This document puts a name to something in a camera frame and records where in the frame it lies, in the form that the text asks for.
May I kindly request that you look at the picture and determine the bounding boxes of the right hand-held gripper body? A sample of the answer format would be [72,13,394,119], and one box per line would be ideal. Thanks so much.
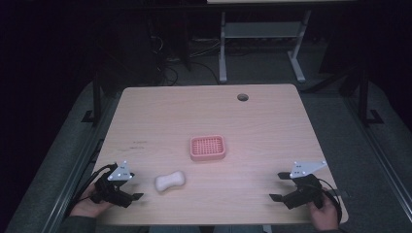
[283,160,328,211]

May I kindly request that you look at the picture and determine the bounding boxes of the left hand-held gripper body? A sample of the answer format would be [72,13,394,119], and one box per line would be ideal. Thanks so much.
[90,160,135,209]

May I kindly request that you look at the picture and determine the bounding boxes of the white soap bar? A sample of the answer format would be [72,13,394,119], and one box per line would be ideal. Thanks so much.
[154,170,187,193]

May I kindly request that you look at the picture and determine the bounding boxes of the pink soap dish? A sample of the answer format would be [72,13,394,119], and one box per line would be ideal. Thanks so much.
[189,134,227,162]

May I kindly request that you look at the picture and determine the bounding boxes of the person's right hand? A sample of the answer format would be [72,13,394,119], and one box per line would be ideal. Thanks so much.
[306,193,340,232]

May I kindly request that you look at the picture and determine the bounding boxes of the person's left hand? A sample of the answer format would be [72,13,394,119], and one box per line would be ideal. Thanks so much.
[69,183,113,218]

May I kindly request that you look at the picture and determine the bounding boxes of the black metal stand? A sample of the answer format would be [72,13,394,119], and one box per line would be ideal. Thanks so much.
[81,72,104,126]
[356,66,385,128]

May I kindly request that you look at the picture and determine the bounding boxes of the white metal stand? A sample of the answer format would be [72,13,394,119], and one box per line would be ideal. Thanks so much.
[218,9,313,84]

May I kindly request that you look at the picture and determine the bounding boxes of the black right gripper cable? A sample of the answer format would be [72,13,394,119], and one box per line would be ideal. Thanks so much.
[315,178,344,225]

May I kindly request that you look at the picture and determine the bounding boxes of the metal floor rail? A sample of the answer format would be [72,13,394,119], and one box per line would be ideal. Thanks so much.
[341,95,412,215]
[40,93,125,233]

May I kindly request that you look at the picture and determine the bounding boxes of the tangle of floor cables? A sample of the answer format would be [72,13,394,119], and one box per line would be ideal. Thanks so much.
[147,18,223,87]

